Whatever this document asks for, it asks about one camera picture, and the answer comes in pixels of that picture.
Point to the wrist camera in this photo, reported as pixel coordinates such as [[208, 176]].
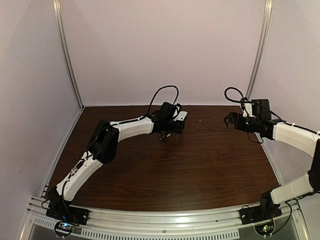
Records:
[[168, 111], [257, 108]]

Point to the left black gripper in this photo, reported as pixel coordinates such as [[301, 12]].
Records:
[[179, 126]]

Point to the aluminium frame post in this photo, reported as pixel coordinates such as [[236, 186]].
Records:
[[263, 37], [65, 52]]

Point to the circuit board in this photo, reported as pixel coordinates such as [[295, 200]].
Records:
[[264, 229], [63, 229]]

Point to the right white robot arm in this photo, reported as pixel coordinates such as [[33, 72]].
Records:
[[294, 136]]

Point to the front aluminium rail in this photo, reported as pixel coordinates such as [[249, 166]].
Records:
[[209, 224]]

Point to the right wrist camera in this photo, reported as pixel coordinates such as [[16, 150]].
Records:
[[257, 108]]

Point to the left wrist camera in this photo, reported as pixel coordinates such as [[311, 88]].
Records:
[[168, 111]]

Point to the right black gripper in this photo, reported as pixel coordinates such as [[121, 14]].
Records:
[[235, 120]]

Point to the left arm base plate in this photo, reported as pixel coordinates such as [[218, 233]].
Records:
[[74, 215]]

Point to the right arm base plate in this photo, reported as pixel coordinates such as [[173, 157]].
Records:
[[254, 214]]

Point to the left aluminium frame post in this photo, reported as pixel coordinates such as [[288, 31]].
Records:
[[65, 52]]

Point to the right aluminium frame post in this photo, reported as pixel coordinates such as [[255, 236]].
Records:
[[263, 37]]

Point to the white remote control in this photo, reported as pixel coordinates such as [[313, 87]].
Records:
[[181, 116]]

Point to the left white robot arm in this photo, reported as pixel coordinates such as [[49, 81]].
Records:
[[102, 149]]

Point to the left circuit board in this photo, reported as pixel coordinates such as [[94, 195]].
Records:
[[63, 229]]

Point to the right circuit board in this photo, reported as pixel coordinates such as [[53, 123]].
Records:
[[264, 229]]

